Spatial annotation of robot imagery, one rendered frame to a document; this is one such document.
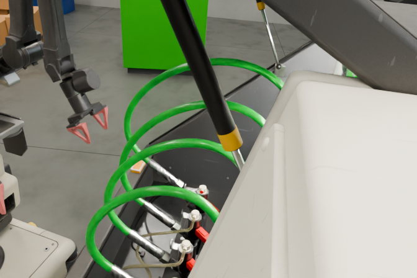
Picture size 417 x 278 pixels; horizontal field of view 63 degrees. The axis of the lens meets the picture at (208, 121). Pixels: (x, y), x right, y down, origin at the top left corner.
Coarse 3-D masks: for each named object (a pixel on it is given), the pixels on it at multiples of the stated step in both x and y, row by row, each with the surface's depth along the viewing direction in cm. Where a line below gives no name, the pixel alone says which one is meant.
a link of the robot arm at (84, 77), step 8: (48, 64) 100; (48, 72) 102; (56, 72) 101; (72, 72) 104; (80, 72) 101; (88, 72) 101; (56, 80) 102; (80, 80) 101; (88, 80) 101; (96, 80) 103; (80, 88) 102; (88, 88) 102; (96, 88) 103
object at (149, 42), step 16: (128, 0) 362; (144, 0) 364; (192, 0) 367; (128, 16) 371; (144, 16) 372; (160, 16) 373; (192, 16) 376; (128, 32) 380; (144, 32) 381; (160, 32) 382; (128, 48) 389; (144, 48) 391; (160, 48) 392; (176, 48) 393; (128, 64) 399; (144, 64) 400; (160, 64) 402; (176, 64) 403
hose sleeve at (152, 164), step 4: (152, 160) 75; (148, 164) 75; (152, 164) 75; (156, 164) 75; (152, 168) 75; (156, 168) 75; (160, 168) 76; (156, 172) 76; (160, 172) 76; (164, 172) 76; (168, 172) 76; (164, 176) 76; (168, 176) 76; (172, 176) 76; (168, 180) 76; (172, 180) 76; (176, 180) 77
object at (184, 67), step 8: (184, 64) 62; (216, 64) 61; (224, 64) 61; (232, 64) 60; (240, 64) 60; (248, 64) 60; (168, 72) 64; (176, 72) 63; (256, 72) 60; (264, 72) 60; (152, 80) 65; (160, 80) 65; (272, 80) 60; (280, 80) 61; (144, 88) 66; (280, 88) 61; (136, 96) 67; (136, 104) 69; (128, 112) 69; (128, 120) 71; (128, 128) 72; (128, 136) 73; (136, 144) 74; (136, 152) 74; (144, 160) 75
